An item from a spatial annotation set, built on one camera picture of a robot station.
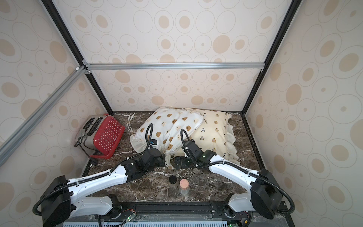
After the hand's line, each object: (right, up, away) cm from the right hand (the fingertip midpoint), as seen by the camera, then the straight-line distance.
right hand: (184, 161), depth 82 cm
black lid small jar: (-6, -8, -6) cm, 12 cm away
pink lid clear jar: (0, -12, -9) cm, 15 cm away
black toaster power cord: (-57, -2, +6) cm, 57 cm away
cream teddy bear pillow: (+19, +15, +11) cm, 27 cm away
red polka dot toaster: (-52, +15, +3) cm, 54 cm away
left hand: (-8, +4, -2) cm, 9 cm away
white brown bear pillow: (-9, +20, +11) cm, 24 cm away
